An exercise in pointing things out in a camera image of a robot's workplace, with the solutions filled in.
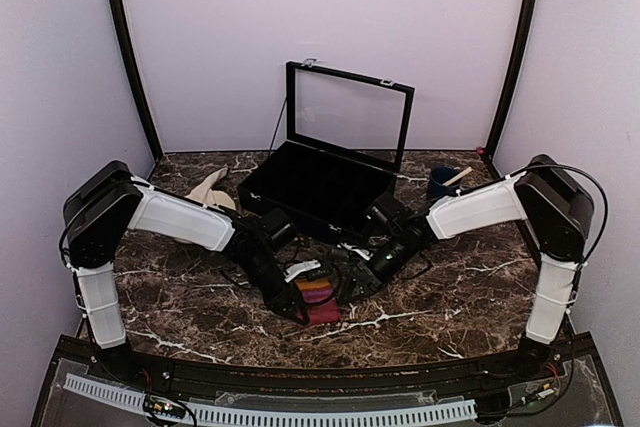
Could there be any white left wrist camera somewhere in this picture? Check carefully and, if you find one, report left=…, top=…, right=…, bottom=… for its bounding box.
left=284, top=259, right=321, bottom=283

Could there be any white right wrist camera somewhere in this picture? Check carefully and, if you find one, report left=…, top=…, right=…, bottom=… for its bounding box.
left=337, top=242, right=371, bottom=261

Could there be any maroon purple striped sock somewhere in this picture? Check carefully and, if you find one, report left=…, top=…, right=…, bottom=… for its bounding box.
left=295, top=277, right=341, bottom=326

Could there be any beige cloth hat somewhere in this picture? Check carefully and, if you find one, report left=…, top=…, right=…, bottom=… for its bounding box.
left=186, top=166, right=236, bottom=211

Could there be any black display case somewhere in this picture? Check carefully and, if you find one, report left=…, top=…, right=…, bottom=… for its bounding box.
left=238, top=61, right=415, bottom=244

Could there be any white slotted cable duct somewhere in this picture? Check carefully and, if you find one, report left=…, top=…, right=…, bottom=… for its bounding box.
left=63, top=373, right=478, bottom=426

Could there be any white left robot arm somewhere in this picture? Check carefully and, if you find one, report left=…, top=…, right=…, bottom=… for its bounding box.
left=59, top=160, right=311, bottom=383

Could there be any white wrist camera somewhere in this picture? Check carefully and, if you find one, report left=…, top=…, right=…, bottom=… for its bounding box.
left=284, top=259, right=321, bottom=283
left=337, top=242, right=371, bottom=261

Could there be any black corner post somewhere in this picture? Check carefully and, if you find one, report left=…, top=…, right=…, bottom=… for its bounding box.
left=483, top=0, right=536, bottom=163
left=108, top=0, right=164, bottom=164

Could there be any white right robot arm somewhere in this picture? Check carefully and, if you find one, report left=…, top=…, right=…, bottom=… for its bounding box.
left=339, top=154, right=602, bottom=381

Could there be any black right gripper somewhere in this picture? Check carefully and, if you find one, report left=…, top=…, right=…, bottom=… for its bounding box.
left=339, top=231, right=415, bottom=304

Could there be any black front frame rail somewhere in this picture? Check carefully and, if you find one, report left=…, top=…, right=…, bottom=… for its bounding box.
left=54, top=334, right=596, bottom=401

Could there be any black left corner post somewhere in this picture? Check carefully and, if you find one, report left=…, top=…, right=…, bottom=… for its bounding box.
left=108, top=0, right=164, bottom=164

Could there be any black right corner post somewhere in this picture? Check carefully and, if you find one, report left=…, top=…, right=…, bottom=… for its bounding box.
left=483, top=0, right=536, bottom=163

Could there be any wooden stick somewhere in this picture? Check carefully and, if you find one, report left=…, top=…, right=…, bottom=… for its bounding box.
left=442, top=166, right=473, bottom=187

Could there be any dark blue mug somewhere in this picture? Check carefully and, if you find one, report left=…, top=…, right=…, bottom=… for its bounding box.
left=427, top=166, right=461, bottom=200

